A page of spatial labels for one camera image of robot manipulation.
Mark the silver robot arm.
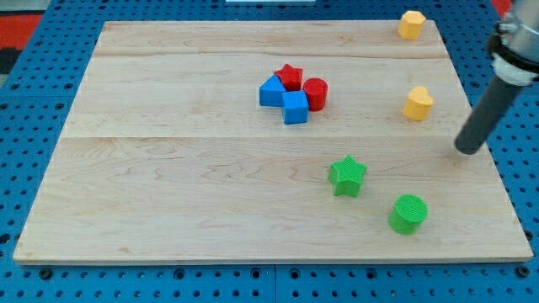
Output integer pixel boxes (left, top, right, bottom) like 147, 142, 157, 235
454, 0, 538, 155

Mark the green star block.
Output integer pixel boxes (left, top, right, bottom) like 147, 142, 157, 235
328, 155, 367, 197

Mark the wooden board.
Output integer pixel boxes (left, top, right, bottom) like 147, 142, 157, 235
13, 20, 533, 265

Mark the red star block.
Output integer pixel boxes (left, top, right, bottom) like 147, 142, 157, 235
274, 64, 303, 91

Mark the red cylinder block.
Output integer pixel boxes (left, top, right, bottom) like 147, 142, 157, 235
303, 77, 328, 111

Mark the blue pentagon block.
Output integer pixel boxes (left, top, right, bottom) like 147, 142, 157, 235
259, 75, 286, 107

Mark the yellow heart block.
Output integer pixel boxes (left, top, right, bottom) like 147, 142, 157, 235
402, 86, 434, 121

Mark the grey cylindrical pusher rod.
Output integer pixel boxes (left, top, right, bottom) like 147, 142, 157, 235
454, 76, 523, 155

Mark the blue cube block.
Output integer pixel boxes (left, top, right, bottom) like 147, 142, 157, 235
281, 90, 309, 125

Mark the green cylinder block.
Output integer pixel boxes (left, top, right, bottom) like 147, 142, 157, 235
388, 194, 428, 236

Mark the yellow hexagon block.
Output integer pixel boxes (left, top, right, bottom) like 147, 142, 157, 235
398, 10, 426, 40

